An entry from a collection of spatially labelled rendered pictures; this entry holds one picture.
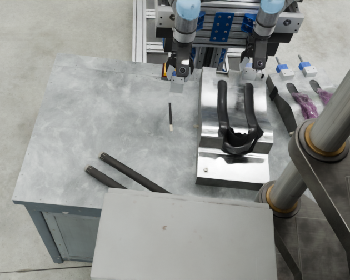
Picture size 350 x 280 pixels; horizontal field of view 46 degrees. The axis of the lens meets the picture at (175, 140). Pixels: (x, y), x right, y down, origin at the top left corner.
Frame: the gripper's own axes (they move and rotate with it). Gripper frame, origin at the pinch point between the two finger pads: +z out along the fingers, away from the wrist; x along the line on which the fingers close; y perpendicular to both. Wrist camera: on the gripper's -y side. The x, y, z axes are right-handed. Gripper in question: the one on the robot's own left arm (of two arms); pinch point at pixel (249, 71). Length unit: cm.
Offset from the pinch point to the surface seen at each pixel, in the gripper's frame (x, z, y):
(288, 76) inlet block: -17.6, 3.7, 3.3
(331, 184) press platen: 4, -62, -84
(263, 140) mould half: -3.7, -1.8, -34.4
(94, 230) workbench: 55, 42, -58
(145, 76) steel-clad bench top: 42.1, 11.7, 1.1
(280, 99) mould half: -14.4, 5.9, -8.0
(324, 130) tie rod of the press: 7, -68, -77
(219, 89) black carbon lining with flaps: 11.4, 3.3, -8.5
